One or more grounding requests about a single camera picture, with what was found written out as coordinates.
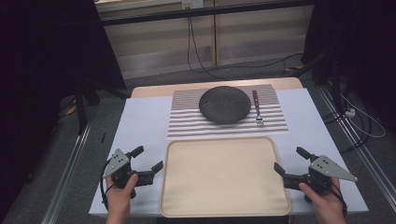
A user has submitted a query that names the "person's right hand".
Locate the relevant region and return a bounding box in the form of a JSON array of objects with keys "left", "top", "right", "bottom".
[{"left": 298, "top": 176, "right": 347, "bottom": 224}]

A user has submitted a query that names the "white floor cable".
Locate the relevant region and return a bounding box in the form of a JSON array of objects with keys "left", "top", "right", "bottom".
[{"left": 340, "top": 92, "right": 388, "bottom": 140}]

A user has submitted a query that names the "bundle of black floor cables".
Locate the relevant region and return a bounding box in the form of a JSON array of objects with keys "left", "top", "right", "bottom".
[{"left": 321, "top": 101, "right": 375, "bottom": 154}]

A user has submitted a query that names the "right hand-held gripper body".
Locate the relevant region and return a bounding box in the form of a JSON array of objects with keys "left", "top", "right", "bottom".
[{"left": 283, "top": 154, "right": 360, "bottom": 196}]

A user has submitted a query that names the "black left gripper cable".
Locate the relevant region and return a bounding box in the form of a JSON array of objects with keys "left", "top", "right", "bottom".
[{"left": 99, "top": 159, "right": 115, "bottom": 211}]

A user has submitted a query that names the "metal floor rail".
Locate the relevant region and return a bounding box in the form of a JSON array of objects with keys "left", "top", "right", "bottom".
[
  {"left": 317, "top": 86, "right": 396, "bottom": 203},
  {"left": 40, "top": 120, "right": 92, "bottom": 224}
]

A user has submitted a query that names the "beige plastic tray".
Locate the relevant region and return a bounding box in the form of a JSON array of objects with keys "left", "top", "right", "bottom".
[{"left": 159, "top": 135, "right": 292, "bottom": 218}]

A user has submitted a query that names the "white power strip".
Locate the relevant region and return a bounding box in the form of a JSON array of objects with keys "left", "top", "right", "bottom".
[{"left": 181, "top": 0, "right": 205, "bottom": 10}]

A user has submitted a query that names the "light wooden cabinet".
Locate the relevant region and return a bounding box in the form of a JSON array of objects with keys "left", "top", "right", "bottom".
[{"left": 103, "top": 5, "right": 314, "bottom": 80}]

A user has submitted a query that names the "black curtain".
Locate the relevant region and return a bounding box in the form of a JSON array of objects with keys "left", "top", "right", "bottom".
[
  {"left": 300, "top": 0, "right": 396, "bottom": 132},
  {"left": 0, "top": 0, "right": 127, "bottom": 216}
]

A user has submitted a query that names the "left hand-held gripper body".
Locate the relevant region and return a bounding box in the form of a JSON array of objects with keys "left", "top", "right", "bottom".
[{"left": 103, "top": 148, "right": 156, "bottom": 199}]

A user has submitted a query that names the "black horizontal bar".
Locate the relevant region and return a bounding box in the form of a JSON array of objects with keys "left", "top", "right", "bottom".
[{"left": 100, "top": 0, "right": 316, "bottom": 27}]

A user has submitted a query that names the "dark round plate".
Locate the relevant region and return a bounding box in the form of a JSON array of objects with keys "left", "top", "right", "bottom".
[{"left": 198, "top": 85, "right": 252, "bottom": 126}]

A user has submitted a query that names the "white table sheet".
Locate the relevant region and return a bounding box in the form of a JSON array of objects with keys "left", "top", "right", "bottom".
[{"left": 88, "top": 88, "right": 370, "bottom": 217}]

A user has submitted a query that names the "fork with brown handle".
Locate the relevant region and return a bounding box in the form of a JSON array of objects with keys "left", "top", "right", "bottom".
[{"left": 251, "top": 90, "right": 265, "bottom": 127}]

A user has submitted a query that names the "black stand leg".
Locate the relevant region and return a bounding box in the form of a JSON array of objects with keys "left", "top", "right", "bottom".
[{"left": 74, "top": 83, "right": 101, "bottom": 135}]

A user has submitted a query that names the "person's left hand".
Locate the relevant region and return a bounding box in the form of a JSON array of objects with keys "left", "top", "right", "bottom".
[{"left": 105, "top": 173, "right": 140, "bottom": 224}]

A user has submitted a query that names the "long black floor cable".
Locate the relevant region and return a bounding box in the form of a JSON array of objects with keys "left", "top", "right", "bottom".
[{"left": 186, "top": 16, "right": 304, "bottom": 81}]

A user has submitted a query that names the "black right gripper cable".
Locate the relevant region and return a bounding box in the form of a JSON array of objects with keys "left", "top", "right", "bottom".
[{"left": 329, "top": 181, "right": 348, "bottom": 219}]

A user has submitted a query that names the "striped placemat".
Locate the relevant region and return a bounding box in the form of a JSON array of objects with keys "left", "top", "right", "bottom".
[{"left": 166, "top": 83, "right": 290, "bottom": 140}]

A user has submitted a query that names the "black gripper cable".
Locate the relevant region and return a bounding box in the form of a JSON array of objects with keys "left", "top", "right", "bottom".
[
  {"left": 99, "top": 159, "right": 115, "bottom": 211},
  {"left": 329, "top": 181, "right": 348, "bottom": 219}
]

